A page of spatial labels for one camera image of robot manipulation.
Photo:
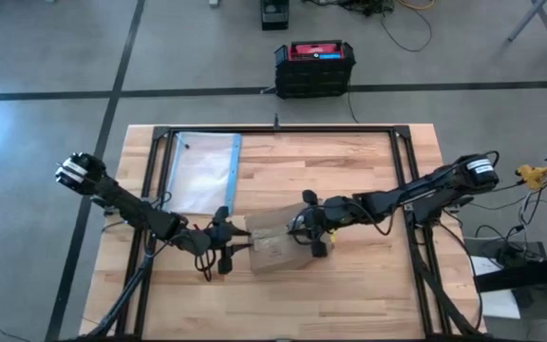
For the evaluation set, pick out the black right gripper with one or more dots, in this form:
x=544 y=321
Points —
x=326 y=216

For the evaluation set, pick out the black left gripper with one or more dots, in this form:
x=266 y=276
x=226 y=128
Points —
x=221 y=237

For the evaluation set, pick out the brown cardboard box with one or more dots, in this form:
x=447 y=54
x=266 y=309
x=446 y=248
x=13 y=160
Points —
x=273 y=247

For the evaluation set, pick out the white mesh blue-zipper bag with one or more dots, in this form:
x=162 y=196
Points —
x=202 y=171

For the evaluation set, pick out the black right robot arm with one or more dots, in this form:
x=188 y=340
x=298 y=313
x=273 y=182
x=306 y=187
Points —
x=397 y=197

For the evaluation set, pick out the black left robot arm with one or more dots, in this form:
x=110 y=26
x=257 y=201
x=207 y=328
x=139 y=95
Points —
x=131 y=209

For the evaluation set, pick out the yellow tag on gripper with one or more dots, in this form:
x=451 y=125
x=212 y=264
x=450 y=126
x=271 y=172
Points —
x=332 y=236

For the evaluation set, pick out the red black toolbox stack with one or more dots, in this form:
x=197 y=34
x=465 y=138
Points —
x=314 y=76

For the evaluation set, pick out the small black floor case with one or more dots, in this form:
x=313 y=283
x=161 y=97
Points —
x=274 y=16

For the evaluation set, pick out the white paper sheet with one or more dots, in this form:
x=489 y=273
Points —
x=501 y=304

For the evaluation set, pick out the black flat bar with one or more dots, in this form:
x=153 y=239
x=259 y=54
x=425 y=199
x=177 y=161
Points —
x=530 y=273

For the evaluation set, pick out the yellow plug connector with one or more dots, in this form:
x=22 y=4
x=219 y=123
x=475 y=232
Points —
x=532 y=176

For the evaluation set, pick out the small white block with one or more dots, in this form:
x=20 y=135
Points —
x=213 y=3

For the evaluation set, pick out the grey table leg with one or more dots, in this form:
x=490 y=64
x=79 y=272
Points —
x=525 y=20

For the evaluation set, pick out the black aluminium table frame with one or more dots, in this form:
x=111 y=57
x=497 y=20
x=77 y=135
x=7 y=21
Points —
x=278 y=128

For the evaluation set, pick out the small black post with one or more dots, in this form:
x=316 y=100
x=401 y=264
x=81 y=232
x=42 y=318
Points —
x=276 y=122

